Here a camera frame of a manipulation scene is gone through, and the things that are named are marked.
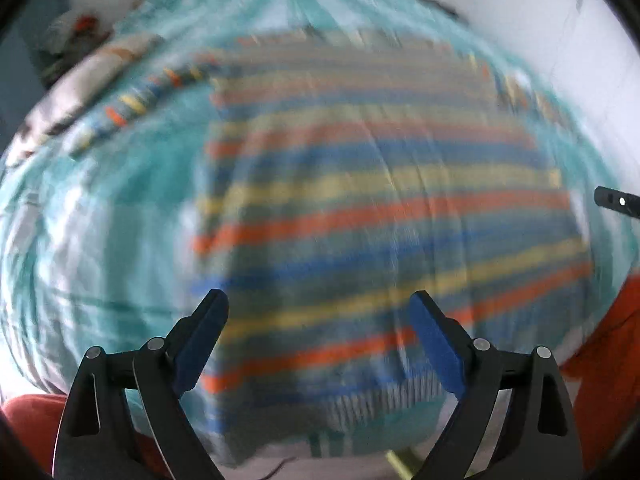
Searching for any teal checkered bedspread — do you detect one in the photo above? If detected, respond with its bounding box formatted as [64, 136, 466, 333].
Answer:
[0, 0, 632, 461]

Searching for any striped knit sweater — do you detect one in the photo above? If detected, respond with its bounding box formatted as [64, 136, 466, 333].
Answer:
[70, 30, 603, 466]

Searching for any white knitted cloth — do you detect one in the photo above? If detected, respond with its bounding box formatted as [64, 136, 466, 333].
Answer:
[42, 10, 108, 56]

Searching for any striped beige pillow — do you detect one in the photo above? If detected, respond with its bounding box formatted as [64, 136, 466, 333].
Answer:
[5, 32, 166, 161]

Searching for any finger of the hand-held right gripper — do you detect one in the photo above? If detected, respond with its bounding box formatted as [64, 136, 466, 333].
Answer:
[594, 186, 640, 219]

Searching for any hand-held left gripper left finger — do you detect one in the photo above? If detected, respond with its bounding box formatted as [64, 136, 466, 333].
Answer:
[52, 289, 230, 480]

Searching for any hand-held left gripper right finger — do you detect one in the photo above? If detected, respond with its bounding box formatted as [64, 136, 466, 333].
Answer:
[409, 290, 585, 480]

